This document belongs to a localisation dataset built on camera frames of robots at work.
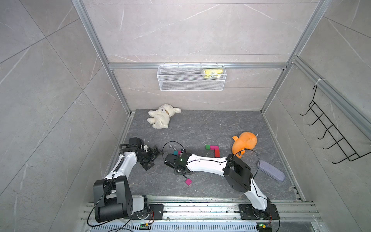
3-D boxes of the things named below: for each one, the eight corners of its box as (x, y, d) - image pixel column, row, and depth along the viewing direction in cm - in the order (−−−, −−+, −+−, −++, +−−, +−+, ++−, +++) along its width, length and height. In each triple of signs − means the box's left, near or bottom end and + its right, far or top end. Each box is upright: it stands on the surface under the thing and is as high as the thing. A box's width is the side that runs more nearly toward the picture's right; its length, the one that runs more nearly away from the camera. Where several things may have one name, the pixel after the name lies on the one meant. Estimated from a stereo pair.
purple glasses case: (254, 167, 91) (256, 165, 88) (257, 160, 94) (260, 158, 92) (281, 183, 85) (284, 181, 82) (283, 174, 88) (286, 172, 85)
